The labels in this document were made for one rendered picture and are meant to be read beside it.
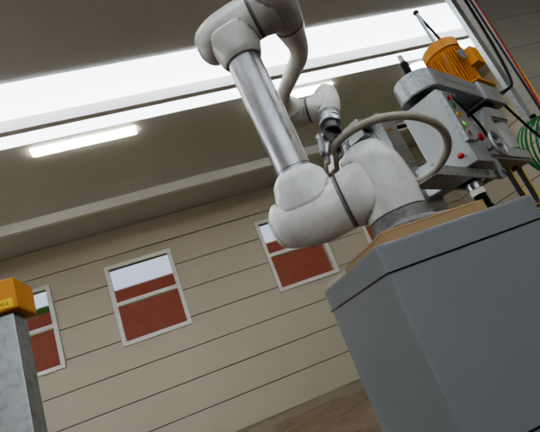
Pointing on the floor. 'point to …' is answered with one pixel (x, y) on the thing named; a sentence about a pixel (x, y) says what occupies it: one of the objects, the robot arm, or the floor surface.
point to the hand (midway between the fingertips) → (337, 165)
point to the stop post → (11, 358)
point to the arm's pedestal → (458, 324)
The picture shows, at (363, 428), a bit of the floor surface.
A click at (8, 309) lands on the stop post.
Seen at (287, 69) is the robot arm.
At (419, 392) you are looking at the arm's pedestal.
